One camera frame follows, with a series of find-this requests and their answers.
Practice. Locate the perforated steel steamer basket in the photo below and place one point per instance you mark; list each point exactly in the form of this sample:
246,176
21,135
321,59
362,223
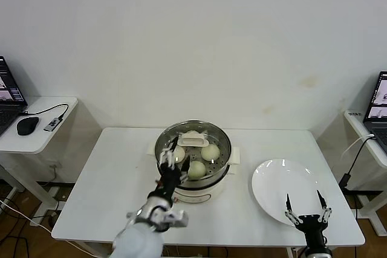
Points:
205,182

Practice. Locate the black computer mouse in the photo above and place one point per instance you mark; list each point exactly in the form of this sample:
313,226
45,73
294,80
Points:
27,125

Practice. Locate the silver usb hub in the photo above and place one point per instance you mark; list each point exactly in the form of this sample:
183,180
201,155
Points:
53,123

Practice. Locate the printed label sticker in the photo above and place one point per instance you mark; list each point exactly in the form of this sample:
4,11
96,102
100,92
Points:
355,113

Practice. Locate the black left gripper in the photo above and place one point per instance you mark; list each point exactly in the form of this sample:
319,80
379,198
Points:
169,182

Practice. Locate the open black laptop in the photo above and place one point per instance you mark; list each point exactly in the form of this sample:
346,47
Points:
9,95
379,125

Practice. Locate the white round plate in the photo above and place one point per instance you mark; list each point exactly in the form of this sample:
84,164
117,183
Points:
272,185

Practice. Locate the cream electric cooking pot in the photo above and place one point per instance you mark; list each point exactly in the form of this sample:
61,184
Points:
205,194

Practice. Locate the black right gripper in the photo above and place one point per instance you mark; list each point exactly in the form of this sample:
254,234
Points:
313,227

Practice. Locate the white steamed baozi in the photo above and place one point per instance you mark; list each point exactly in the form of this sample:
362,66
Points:
192,133
210,152
180,154
198,169

